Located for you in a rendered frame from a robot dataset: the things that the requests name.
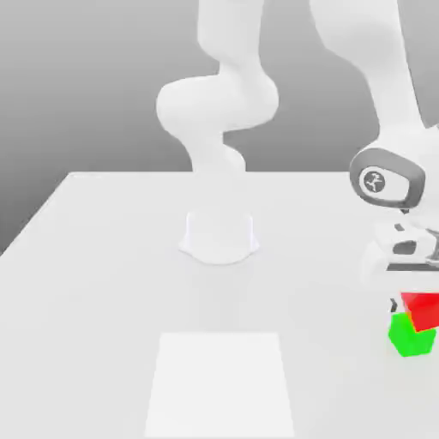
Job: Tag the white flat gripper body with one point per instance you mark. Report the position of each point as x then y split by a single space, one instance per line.
408 279

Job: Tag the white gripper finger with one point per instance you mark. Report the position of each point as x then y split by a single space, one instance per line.
394 305

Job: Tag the small red cube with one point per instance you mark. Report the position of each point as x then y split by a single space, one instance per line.
425 310

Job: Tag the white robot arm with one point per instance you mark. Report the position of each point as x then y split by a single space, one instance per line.
219 106

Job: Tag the small green cube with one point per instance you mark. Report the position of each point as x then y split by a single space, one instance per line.
406 339

